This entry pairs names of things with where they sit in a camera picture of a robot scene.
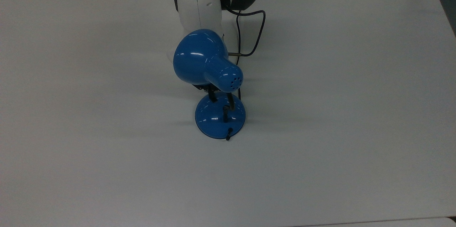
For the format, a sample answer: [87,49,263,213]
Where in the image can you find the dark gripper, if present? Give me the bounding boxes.
[192,83,236,111]

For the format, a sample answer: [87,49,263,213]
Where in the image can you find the blue gooseneck desk lamp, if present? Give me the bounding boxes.
[173,29,246,140]

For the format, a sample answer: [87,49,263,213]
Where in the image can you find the thin black lamp power cord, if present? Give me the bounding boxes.
[226,9,243,141]

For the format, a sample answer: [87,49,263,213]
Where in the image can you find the black robot cable with plug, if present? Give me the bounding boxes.
[224,4,267,58]

